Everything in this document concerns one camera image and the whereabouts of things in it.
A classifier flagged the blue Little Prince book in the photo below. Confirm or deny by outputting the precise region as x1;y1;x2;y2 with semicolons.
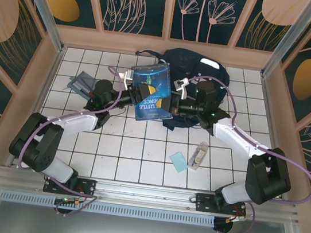
123;57;180;125

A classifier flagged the grey translucent pencil pouch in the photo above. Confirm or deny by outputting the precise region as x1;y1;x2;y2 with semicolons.
66;69;98;99

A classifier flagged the navy blue backpack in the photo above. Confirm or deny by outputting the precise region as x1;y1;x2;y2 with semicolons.
125;41;234;137

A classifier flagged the light blue card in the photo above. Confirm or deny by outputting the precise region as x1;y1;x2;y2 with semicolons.
167;150;192;174

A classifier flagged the small circuit board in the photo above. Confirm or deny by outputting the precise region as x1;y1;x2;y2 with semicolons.
54;195;83;209

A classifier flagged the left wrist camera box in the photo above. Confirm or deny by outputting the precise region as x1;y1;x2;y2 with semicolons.
115;68;136;91

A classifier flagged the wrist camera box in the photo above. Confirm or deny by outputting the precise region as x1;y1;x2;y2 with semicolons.
172;77;192;101
115;68;136;91

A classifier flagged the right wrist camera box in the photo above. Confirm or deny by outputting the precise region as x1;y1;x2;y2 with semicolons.
172;77;192;101

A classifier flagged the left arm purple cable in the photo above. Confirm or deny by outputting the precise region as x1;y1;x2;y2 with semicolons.
10;54;119;221

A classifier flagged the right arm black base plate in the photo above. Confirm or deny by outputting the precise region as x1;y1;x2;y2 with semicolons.
193;191;249;219

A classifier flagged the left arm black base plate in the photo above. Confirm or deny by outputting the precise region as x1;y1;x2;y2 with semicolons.
42;172;98;200

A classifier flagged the aluminium mounting rail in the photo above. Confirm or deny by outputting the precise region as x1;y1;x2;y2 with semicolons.
0;160;303;230

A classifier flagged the aluminium frame post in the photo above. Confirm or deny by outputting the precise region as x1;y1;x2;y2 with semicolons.
5;0;74;54
261;0;311;84

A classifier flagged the slotted grey cable duct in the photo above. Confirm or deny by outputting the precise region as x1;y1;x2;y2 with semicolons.
0;187;217;230

